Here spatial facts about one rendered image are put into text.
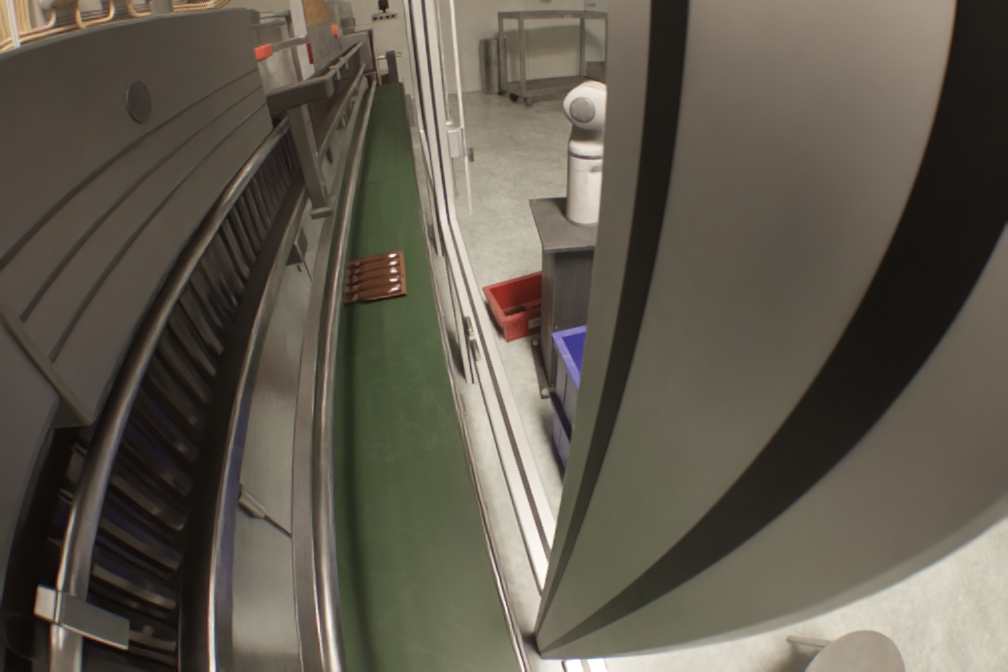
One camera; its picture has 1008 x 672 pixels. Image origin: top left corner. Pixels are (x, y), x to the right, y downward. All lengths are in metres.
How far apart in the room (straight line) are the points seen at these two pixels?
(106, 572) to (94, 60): 0.18
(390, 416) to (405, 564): 0.17
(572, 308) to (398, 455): 0.73
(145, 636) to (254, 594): 0.28
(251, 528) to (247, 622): 0.11
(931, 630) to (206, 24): 1.78
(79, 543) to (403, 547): 0.31
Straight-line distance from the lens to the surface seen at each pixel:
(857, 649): 1.05
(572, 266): 0.99
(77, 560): 0.17
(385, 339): 0.55
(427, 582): 0.40
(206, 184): 0.23
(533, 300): 1.61
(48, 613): 0.17
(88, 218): 0.15
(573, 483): 0.16
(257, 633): 0.48
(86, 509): 0.18
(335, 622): 0.23
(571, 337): 0.89
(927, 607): 1.59
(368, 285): 0.62
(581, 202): 0.96
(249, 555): 0.48
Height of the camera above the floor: 1.06
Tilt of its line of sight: 40 degrees down
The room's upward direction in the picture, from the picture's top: 4 degrees counter-clockwise
